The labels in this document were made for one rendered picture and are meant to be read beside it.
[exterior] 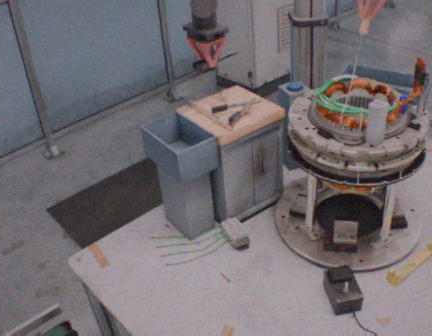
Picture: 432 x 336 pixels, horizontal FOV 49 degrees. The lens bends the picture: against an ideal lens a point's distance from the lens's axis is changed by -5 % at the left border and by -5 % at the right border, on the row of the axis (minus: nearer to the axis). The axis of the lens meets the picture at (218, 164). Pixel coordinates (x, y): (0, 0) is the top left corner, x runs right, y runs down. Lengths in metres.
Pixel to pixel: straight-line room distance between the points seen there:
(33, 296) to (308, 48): 1.62
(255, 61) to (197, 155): 2.38
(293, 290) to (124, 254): 0.43
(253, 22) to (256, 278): 2.40
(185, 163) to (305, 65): 0.62
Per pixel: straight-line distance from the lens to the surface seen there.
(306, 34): 1.54
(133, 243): 1.31
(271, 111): 1.22
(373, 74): 1.49
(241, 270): 1.20
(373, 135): 1.04
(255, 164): 1.26
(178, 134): 1.28
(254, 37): 3.39
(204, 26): 1.15
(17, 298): 2.42
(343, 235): 1.21
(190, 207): 1.22
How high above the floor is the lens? 1.65
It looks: 34 degrees down
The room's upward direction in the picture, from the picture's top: 5 degrees counter-clockwise
